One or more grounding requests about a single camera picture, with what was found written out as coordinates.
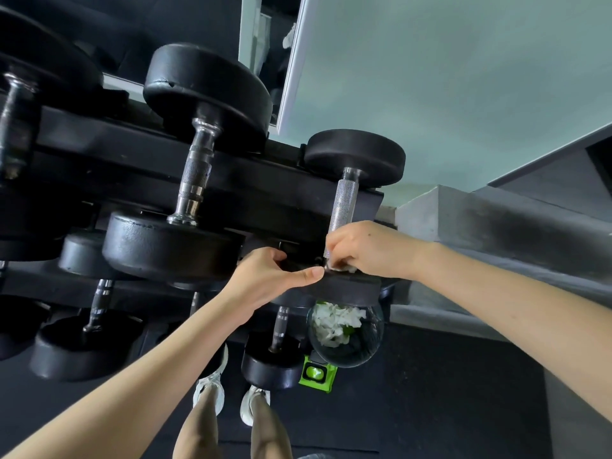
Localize person's white sneaker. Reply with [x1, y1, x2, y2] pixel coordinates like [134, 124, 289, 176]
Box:
[240, 386, 271, 428]
[193, 344, 230, 416]

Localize small end dumbbell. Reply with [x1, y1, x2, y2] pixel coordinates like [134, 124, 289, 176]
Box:
[271, 129, 406, 307]

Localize person's left forearm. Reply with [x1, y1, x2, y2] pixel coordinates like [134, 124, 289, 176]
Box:
[0, 296, 249, 459]

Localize person's right white sneaker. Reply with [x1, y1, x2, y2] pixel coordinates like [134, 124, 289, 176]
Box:
[240, 386, 271, 428]

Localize person's left white sneaker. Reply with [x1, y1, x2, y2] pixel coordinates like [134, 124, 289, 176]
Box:
[193, 344, 230, 416]

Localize green wet wipes pack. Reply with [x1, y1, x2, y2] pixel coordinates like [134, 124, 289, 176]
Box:
[298, 351, 338, 393]

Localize person's left hand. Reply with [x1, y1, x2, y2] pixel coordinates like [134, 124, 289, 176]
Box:
[221, 247, 325, 326]

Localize large black dumbbell stepped handle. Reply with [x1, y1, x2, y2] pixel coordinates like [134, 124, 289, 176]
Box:
[0, 6, 105, 263]

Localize black dumbbell rack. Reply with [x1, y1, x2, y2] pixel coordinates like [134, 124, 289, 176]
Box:
[0, 90, 386, 359]

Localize row dumbbell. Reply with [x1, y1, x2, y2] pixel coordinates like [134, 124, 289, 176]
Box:
[101, 42, 273, 291]

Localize person's right forearm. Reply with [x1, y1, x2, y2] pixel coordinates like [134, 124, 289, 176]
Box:
[416, 242, 612, 424]

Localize person's right leg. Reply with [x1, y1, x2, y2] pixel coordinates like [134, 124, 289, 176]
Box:
[249, 394, 293, 459]

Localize person's right hand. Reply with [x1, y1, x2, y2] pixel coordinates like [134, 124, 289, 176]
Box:
[324, 220, 434, 282]

